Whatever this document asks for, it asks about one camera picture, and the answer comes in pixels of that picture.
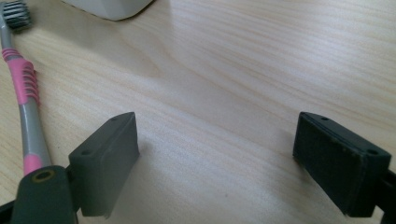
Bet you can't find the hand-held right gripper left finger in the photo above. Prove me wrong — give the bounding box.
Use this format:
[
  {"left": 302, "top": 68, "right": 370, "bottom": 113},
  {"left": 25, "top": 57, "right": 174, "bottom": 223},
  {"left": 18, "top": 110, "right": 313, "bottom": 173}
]
[{"left": 67, "top": 111, "right": 141, "bottom": 218}]

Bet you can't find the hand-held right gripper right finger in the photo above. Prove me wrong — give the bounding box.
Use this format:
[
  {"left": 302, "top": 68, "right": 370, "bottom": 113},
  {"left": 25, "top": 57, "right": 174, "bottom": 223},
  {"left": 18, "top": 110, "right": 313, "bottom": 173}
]
[{"left": 292, "top": 111, "right": 393, "bottom": 218}]

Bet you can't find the grey and pink toothbrush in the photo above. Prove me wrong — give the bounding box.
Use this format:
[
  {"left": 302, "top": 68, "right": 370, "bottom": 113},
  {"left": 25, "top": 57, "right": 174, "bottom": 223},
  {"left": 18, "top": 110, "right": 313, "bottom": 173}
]
[{"left": 0, "top": 0, "right": 53, "bottom": 177}]

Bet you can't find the white container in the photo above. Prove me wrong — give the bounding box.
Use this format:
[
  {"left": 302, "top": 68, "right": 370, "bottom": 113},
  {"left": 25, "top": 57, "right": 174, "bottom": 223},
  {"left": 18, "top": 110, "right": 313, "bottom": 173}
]
[{"left": 61, "top": 0, "right": 156, "bottom": 21}]

